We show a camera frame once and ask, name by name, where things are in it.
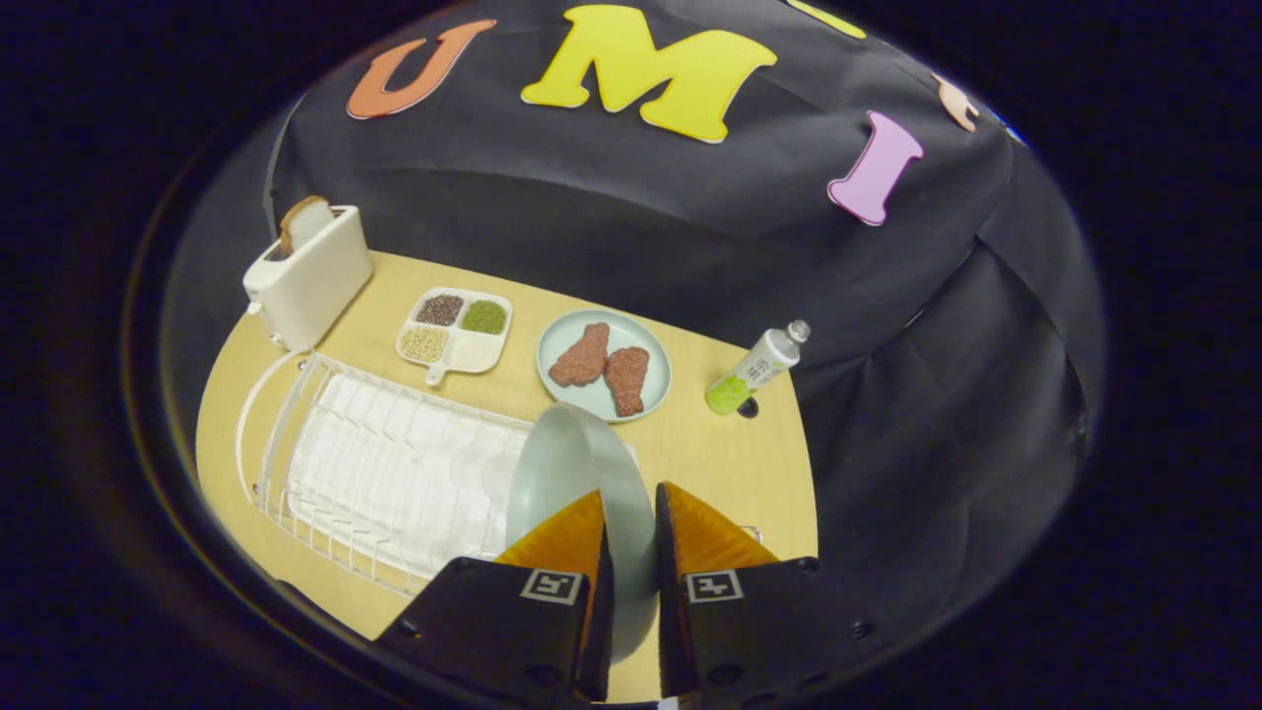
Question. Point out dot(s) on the green drink bottle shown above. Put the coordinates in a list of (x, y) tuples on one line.
[(759, 367)]

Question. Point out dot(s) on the pale green plate with meat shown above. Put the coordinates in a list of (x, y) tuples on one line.
[(651, 390)]

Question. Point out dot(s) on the white divided tray with grains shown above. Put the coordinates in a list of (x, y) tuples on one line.
[(473, 350)]

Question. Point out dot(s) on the small black cap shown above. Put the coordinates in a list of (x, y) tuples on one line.
[(748, 407)]

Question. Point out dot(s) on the white toaster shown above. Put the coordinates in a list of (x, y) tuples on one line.
[(311, 276)]

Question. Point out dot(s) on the brown meat piece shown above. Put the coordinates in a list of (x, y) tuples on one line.
[(582, 357), (627, 380)]

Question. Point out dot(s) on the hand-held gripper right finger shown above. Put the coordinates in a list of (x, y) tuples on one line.
[(759, 621)]

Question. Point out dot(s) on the bread slice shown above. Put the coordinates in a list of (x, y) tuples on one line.
[(306, 222)]

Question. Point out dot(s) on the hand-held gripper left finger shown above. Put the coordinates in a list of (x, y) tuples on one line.
[(493, 621)]

